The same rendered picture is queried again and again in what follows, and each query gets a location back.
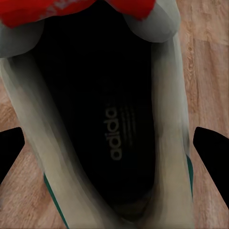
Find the gym shoe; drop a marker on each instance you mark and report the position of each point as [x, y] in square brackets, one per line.
[98, 87]

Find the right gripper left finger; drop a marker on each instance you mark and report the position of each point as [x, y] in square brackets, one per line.
[11, 143]

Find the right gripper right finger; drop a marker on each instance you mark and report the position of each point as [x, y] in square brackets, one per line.
[213, 148]

